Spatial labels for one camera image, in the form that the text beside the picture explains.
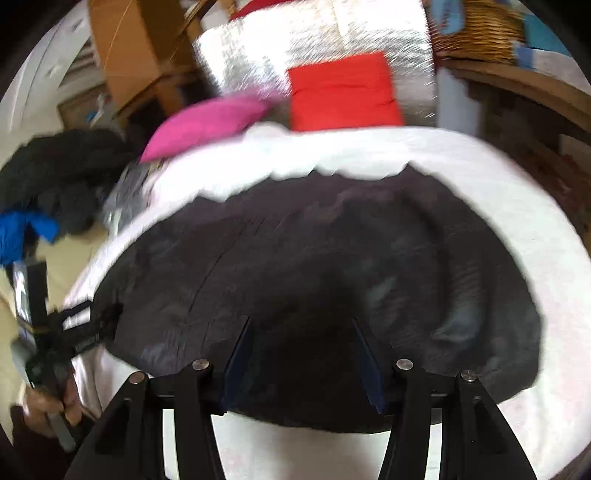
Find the magenta pillow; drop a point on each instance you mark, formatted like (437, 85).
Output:
(203, 124)

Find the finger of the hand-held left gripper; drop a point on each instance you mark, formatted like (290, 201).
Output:
(74, 313)
(97, 330)

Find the silver foil panel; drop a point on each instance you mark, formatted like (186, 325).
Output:
(258, 50)

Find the blue box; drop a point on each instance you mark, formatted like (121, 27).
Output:
(542, 46)

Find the person's left forearm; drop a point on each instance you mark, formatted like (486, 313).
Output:
(37, 457)

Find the wicker basket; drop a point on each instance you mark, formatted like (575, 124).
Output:
(485, 27)

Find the bright blue garment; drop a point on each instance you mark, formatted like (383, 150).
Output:
(18, 230)

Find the cardboard box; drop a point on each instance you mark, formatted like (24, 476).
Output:
(134, 41)

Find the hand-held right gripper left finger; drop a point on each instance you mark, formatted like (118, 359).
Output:
(238, 362)

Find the grey folded cloth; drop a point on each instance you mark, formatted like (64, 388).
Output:
(134, 189)

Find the light blue cloth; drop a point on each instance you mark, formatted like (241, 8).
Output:
(450, 16)

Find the red pillow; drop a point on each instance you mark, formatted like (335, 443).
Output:
(346, 92)

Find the white embossed bedspread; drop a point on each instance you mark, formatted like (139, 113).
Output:
(531, 207)

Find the black quilted jacket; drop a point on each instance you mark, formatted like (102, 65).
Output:
(300, 258)

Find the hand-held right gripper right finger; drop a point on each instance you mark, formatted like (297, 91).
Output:
(369, 364)

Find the pile of dark clothes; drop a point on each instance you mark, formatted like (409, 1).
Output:
(60, 170)

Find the red cloth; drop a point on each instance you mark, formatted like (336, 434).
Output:
(258, 8)

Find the person's left hand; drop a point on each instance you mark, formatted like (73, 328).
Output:
(44, 410)

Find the pale yellow sheet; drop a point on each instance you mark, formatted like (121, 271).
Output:
(78, 249)

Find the wooden shelf frame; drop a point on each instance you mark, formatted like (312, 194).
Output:
(531, 85)

